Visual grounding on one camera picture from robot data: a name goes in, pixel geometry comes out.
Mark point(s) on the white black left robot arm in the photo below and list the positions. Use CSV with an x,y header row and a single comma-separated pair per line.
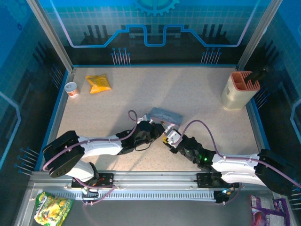
x,y
101,146

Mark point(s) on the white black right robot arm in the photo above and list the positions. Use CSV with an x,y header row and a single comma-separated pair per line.
x,y
235,162

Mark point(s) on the yellow crumpled snack packet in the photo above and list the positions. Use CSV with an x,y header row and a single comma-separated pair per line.
x,y
100,83

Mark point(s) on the beige holder with orange top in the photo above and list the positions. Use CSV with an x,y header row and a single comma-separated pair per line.
x,y
235,96

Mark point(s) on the small white orange can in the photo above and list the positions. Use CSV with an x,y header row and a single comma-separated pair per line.
x,y
71,89

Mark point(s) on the purple snack bag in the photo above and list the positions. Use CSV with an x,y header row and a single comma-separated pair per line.
x,y
268,212

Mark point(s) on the green yellow snack bag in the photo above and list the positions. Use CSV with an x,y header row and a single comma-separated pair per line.
x,y
51,208

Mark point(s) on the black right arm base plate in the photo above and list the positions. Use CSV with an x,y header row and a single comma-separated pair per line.
x,y
203,180

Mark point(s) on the aluminium mounting rail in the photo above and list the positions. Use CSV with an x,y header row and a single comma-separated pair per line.
x,y
155,177

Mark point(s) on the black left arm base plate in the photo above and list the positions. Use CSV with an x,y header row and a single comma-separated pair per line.
x,y
105,179

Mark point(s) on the aluminium frame post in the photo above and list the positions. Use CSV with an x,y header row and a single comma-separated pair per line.
x,y
258,33
50,35

